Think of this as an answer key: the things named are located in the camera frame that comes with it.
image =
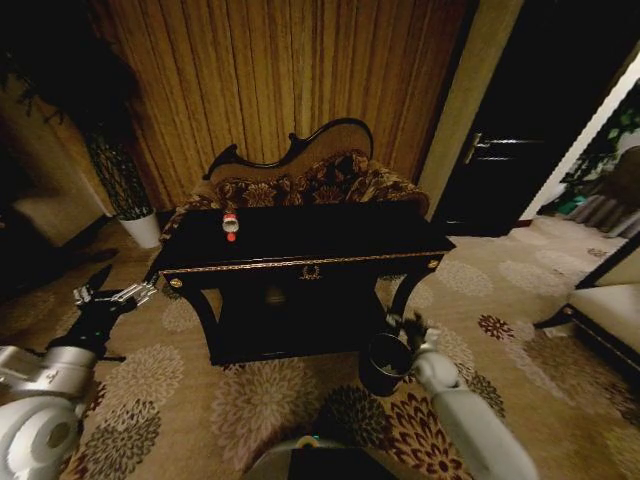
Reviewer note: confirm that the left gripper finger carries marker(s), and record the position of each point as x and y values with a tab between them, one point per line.
95	286
131	293

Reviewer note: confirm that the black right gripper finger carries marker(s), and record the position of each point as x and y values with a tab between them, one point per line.
394	320

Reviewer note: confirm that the black round trash bin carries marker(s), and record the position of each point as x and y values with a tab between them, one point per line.
385	362

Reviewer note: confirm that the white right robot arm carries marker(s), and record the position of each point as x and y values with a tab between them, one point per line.
465	415

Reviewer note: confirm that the white plant pot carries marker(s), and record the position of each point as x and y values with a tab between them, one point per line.
141	229

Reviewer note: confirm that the crushed red white bottle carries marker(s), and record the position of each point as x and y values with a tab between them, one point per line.
230	227

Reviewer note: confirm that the black console table gold trim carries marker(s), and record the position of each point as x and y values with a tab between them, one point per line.
310	235

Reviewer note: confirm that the tall dark leafy plant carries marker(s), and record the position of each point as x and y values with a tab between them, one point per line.
100	115

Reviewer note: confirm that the dark wooden door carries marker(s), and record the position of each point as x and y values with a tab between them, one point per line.
520	125

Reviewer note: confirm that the green hanging plant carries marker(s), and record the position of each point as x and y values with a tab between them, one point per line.
607	150

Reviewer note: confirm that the brown pleated curtain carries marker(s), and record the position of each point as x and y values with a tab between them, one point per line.
280	75

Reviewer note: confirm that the floral chaise sofa black frame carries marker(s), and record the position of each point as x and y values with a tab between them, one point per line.
305	182

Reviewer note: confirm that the cream sofa dark frame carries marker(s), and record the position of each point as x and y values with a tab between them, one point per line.
605	315

